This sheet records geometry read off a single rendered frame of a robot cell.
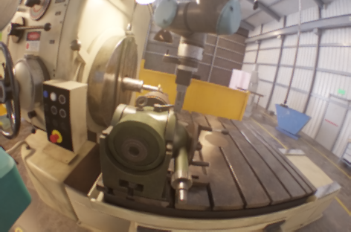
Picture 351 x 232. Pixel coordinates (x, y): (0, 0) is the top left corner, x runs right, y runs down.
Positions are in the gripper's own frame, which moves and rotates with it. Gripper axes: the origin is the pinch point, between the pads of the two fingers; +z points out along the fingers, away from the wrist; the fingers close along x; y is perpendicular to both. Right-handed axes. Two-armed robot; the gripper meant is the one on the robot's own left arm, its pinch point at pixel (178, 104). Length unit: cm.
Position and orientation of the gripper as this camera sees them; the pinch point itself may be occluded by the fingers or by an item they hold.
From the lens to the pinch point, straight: 55.6
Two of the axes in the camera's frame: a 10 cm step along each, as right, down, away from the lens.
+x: 1.6, -2.1, 9.6
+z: -2.1, 9.5, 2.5
